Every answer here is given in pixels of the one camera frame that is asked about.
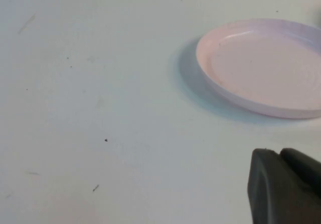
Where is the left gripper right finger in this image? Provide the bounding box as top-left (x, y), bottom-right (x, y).
top-left (279, 147), bottom-right (321, 197)

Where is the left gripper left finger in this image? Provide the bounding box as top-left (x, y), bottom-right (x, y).
top-left (247, 148), bottom-right (321, 224)

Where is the pink round plate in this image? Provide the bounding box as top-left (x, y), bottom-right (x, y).
top-left (195, 18), bottom-right (321, 120)

